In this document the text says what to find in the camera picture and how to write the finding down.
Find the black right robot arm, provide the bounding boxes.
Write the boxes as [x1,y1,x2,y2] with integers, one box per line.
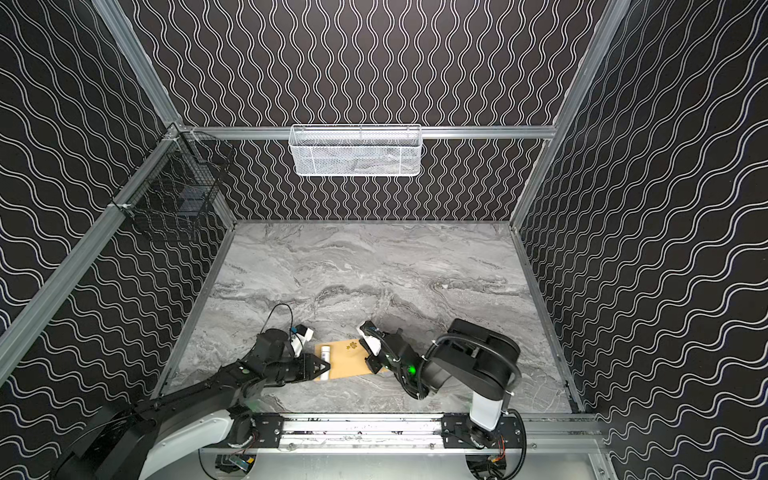
[358,319,521,449]

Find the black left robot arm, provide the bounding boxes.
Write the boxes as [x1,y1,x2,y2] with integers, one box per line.
[49,329,331,479]

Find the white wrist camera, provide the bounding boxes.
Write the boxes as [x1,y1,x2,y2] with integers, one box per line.
[289,324,314,358]
[357,321,382,356]

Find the aluminium back crossbar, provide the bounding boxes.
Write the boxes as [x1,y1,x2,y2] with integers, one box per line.
[185,125,556,140]

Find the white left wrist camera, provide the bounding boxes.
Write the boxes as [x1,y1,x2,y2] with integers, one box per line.
[289,324,314,358]

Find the aluminium frame corner post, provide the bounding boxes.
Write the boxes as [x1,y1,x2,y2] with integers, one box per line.
[511,0,631,231]
[92,0,182,126]

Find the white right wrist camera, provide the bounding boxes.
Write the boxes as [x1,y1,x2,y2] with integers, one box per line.
[357,321,382,356]

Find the white glue stick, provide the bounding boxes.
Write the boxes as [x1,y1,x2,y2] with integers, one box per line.
[319,345,331,381]

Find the aluminium left side rail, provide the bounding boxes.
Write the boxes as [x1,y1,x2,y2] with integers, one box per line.
[1,124,180,381]

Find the brown paper envelope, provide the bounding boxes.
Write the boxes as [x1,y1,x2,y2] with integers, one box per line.
[314,339,372,381]

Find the aluminium frame corner post right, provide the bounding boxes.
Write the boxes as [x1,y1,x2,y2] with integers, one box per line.
[511,0,631,231]

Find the white wire mesh basket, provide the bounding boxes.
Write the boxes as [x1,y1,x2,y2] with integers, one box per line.
[288,124,424,177]

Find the thin black left cable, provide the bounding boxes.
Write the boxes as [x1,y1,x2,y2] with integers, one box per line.
[259,302,296,337]

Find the aluminium frame corner post left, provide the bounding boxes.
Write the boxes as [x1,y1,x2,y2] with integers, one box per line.
[92,0,182,126]

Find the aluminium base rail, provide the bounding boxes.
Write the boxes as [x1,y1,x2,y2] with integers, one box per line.
[119,411,607,455]

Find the black wire basket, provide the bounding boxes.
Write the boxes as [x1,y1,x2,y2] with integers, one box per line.
[117,132,235,244]

